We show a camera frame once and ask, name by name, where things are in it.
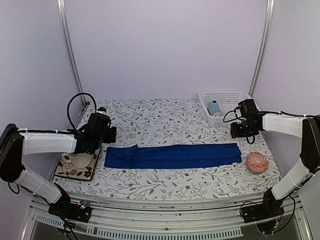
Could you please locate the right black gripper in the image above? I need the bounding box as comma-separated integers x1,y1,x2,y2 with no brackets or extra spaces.
231,120,257,138

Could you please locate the light blue orange dotted towel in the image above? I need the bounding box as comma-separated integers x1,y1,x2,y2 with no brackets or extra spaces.
207,100,222,117

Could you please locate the dark blue towel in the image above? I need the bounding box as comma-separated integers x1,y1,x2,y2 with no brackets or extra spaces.
104,143,242,169

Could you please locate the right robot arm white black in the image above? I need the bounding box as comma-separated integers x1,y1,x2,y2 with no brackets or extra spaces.
230,99,320,218

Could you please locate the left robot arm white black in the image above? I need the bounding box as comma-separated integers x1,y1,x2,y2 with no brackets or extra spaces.
0,112,117,217

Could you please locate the cream ribbed mug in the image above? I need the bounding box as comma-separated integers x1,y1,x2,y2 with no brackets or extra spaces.
62,153,92,169

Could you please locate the white plastic perforated basket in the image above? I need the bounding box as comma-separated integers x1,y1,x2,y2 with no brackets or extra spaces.
197,92,252,127

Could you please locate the floral square coaster tile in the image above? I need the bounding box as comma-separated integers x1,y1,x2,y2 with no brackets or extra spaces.
54,148,101,181

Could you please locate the red white patterned bowl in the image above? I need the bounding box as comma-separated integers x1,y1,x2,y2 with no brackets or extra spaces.
246,152,269,174

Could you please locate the floral patterned tablecloth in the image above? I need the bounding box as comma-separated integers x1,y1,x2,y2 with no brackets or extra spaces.
53,99,282,201

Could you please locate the left black braided cable loop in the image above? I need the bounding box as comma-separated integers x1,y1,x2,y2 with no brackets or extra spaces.
66,92,98,130

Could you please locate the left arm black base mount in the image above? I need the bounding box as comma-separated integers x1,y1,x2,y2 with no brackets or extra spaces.
48,191,92,223

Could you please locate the right aluminium frame post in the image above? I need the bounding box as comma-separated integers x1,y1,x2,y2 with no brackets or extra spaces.
248,0,275,97

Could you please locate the aluminium frame post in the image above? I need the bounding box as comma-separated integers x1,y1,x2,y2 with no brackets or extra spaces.
56,0,84,94
248,0,275,97

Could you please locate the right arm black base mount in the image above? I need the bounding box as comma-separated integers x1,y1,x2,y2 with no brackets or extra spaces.
239,188,284,223

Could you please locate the front aluminium rail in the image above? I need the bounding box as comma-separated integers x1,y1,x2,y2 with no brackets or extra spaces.
21,193,314,240

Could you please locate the left aluminium frame post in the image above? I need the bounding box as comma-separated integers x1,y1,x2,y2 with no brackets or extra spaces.
56,0,84,94

